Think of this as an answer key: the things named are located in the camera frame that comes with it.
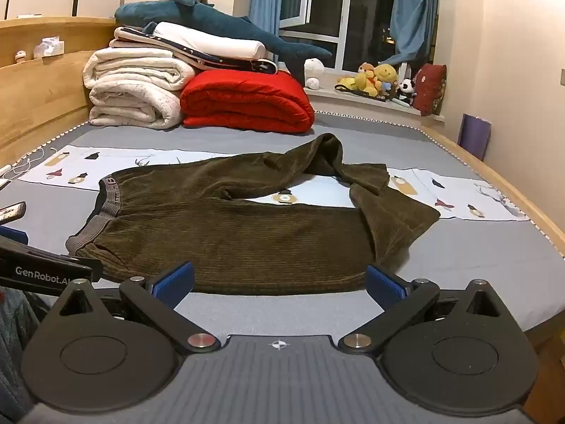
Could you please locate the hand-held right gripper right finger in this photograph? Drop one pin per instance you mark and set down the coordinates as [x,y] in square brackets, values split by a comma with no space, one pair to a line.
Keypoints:
[384,285]

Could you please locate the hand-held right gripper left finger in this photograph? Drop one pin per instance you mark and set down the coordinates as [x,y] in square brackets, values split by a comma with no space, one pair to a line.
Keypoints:
[176,283]

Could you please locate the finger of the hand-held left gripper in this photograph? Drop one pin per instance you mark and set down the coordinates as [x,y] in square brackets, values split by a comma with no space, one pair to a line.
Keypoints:
[11,212]
[13,233]

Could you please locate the person's grey clothing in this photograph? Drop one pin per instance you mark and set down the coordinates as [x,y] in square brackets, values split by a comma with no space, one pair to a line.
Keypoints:
[15,353]

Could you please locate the small white figurine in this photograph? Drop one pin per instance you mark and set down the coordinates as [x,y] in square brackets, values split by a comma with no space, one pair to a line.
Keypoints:
[21,56]

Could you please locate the white tissue packet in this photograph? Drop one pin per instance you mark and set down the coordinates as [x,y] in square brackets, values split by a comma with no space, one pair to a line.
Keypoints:
[49,47]

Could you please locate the white folded fleece blanket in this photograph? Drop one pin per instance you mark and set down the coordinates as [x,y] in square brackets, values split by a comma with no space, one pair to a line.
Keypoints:
[132,92]

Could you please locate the purple board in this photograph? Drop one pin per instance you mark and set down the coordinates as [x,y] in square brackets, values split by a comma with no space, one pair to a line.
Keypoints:
[474,137]

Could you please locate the white window sill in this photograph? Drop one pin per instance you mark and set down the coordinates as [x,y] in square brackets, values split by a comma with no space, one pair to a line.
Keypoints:
[353,101]

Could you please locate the panda plush toy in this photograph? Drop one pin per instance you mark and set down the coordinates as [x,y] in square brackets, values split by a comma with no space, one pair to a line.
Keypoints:
[407,88]

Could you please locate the red folded blanket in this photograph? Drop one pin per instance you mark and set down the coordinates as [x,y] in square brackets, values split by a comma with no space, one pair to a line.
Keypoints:
[247,97]

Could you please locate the yellow bear plush toy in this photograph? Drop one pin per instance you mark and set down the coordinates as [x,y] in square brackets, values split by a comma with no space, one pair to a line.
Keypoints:
[364,84]

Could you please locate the red cushion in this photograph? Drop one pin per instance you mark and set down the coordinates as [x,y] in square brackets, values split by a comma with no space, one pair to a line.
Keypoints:
[430,88]

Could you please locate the orange bear plush toy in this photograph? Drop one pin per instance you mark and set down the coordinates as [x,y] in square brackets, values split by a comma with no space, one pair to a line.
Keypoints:
[366,69]

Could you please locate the white plush toy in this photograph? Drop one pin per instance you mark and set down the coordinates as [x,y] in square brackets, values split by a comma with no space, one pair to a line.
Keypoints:
[314,69]

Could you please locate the white navy-trimmed folded quilt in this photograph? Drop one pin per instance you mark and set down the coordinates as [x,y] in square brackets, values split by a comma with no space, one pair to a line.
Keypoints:
[207,42]

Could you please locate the blue shark plush toy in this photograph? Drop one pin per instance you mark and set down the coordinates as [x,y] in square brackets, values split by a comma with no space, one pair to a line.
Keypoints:
[212,20]

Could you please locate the white-framed window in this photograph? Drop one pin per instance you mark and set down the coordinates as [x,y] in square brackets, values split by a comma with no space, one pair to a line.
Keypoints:
[353,17]

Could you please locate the blue curtain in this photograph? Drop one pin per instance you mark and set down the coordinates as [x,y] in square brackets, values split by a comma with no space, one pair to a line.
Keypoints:
[412,9]
[265,0]

